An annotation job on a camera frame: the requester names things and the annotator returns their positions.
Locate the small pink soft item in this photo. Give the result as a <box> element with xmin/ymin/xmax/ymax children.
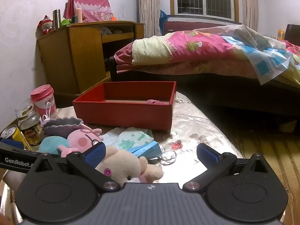
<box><xmin>145</xmin><ymin>99</ymin><xmax>166</xmax><ymax>106</ymax></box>

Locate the teal plush toy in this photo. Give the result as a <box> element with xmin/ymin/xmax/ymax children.
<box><xmin>39</xmin><ymin>136</ymin><xmax>68</xmax><ymax>155</ymax></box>

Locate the beige plush bear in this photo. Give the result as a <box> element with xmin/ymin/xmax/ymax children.
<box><xmin>95</xmin><ymin>145</ymin><xmax>164</xmax><ymax>184</ymax></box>

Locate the pale blue patchwork sheet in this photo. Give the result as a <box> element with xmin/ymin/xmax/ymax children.
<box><xmin>193</xmin><ymin>25</ymin><xmax>300</xmax><ymax>86</ymax></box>

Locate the red cardboard box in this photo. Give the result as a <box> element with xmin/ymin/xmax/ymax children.
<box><xmin>72</xmin><ymin>81</ymin><xmax>177</xmax><ymax>131</ymax></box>

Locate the yellow drink can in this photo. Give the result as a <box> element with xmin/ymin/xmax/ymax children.
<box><xmin>0</xmin><ymin>125</ymin><xmax>31</xmax><ymax>152</ymax></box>

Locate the dark wooden bed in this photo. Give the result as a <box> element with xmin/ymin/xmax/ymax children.
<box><xmin>109</xmin><ymin>15</ymin><xmax>300</xmax><ymax>123</ymax></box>

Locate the green patterned white cloth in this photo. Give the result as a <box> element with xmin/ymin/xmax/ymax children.
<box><xmin>102</xmin><ymin>127</ymin><xmax>155</xmax><ymax>150</ymax></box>

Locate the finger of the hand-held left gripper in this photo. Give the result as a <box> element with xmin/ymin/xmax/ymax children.
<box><xmin>0</xmin><ymin>138</ymin><xmax>44</xmax><ymax>170</ymax></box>

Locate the barred window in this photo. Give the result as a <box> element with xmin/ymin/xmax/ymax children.
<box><xmin>172</xmin><ymin>0</ymin><xmax>238</xmax><ymax>21</ymax></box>

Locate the beige curtain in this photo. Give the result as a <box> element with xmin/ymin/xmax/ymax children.
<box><xmin>238</xmin><ymin>0</ymin><xmax>260</xmax><ymax>25</ymax></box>
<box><xmin>138</xmin><ymin>0</ymin><xmax>161</xmax><ymax>38</ymax></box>

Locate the grey frilled cloth pouch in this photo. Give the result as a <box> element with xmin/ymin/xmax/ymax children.
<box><xmin>40</xmin><ymin>117</ymin><xmax>84</xmax><ymax>137</ymax></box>

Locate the blue face mask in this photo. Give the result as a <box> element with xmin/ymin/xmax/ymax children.
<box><xmin>128</xmin><ymin>141</ymin><xmax>165</xmax><ymax>159</ymax></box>

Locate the blue hanging bag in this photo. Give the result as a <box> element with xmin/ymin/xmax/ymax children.
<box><xmin>159</xmin><ymin>9</ymin><xmax>169</xmax><ymax>35</ymax></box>

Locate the brown coffee jar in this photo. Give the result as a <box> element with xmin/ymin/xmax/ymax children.
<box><xmin>18</xmin><ymin>115</ymin><xmax>43</xmax><ymax>148</ymax></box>

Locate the pink lidded cup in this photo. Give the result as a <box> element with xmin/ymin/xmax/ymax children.
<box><xmin>30</xmin><ymin>84</ymin><xmax>57</xmax><ymax>119</ymax></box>

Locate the pink strawberry quilt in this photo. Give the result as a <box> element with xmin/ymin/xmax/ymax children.
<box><xmin>114</xmin><ymin>29</ymin><xmax>242</xmax><ymax>74</ymax></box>

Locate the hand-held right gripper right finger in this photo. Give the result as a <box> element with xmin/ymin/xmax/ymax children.
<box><xmin>183</xmin><ymin>143</ymin><xmax>270</xmax><ymax>191</ymax></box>

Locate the pink cloth covered box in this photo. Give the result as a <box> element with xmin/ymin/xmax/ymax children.
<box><xmin>65</xmin><ymin>0</ymin><xmax>113</xmax><ymax>24</ymax></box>

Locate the wooden desk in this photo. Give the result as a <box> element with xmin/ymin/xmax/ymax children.
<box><xmin>36</xmin><ymin>21</ymin><xmax>145</xmax><ymax>100</ymax></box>

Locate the red santa doll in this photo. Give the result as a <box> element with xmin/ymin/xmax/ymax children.
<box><xmin>38</xmin><ymin>15</ymin><xmax>54</xmax><ymax>35</ymax></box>

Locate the pink pig plush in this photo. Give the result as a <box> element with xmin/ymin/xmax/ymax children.
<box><xmin>57</xmin><ymin>128</ymin><xmax>105</xmax><ymax>157</ymax></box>

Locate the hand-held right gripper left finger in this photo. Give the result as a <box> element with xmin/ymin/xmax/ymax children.
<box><xmin>30</xmin><ymin>143</ymin><xmax>120</xmax><ymax>191</ymax></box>

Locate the dark wooden furniture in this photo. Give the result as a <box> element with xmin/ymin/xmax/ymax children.
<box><xmin>284</xmin><ymin>24</ymin><xmax>300</xmax><ymax>47</ymax></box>

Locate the clear glass jar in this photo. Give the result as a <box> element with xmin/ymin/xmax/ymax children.
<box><xmin>14</xmin><ymin>98</ymin><xmax>36</xmax><ymax>122</ymax></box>

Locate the steel thermos flask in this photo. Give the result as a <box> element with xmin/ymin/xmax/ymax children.
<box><xmin>52</xmin><ymin>9</ymin><xmax>62</xmax><ymax>30</ymax></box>

